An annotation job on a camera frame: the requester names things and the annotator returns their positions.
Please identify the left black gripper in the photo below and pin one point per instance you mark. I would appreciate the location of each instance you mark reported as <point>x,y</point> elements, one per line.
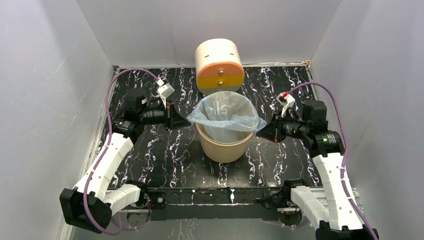
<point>172,119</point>

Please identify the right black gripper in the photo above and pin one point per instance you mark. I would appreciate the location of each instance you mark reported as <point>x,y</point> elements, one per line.
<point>272,131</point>

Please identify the light blue plastic bag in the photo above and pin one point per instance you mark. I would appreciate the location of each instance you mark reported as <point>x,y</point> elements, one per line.
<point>227,117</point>

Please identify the beige round trash bin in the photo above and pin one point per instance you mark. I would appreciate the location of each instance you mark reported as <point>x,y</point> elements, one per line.
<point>223,152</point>

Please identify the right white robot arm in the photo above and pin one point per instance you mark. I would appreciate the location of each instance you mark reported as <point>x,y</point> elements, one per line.
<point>340,218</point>

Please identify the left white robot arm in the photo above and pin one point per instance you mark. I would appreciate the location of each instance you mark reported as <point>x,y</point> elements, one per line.
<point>89,205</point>

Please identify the round cream drawer cabinet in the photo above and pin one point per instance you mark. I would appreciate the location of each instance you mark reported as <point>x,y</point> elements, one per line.
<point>218,66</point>

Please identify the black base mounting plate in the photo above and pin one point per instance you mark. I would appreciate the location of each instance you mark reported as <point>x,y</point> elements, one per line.
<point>264,203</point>

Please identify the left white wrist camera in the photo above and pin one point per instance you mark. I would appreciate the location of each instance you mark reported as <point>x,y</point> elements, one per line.
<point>164,90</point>

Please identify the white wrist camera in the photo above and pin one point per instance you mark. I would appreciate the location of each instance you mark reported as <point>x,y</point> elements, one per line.
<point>287,101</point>
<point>164,90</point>

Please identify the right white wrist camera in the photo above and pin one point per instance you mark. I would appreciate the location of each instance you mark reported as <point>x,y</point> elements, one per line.
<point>287,101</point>

